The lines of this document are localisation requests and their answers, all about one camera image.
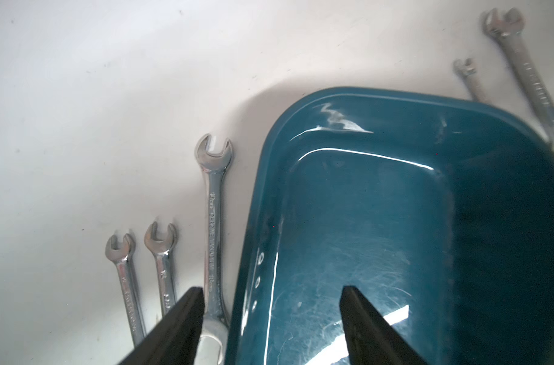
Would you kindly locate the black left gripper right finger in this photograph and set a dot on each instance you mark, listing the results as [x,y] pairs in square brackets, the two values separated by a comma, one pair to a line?
[369,338]

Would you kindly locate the teal plastic storage tray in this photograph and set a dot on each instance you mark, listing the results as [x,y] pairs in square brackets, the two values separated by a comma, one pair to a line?
[440,211]

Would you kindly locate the small steel wrench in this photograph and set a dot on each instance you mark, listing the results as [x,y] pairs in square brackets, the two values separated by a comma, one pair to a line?
[161,251]

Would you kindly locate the longest steel wrench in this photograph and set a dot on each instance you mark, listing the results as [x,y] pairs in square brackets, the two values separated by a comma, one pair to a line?
[214,166]

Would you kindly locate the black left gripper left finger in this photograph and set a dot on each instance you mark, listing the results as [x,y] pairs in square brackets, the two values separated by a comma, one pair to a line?
[176,337]

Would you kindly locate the slim steel wrench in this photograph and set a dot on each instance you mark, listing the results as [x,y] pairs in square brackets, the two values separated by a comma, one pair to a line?
[466,69]

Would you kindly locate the smallest steel wrench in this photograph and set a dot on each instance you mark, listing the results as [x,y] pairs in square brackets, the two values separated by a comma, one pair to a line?
[120,254]

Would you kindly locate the medium steel wrench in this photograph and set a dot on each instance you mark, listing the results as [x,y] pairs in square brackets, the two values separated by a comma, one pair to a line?
[506,28]

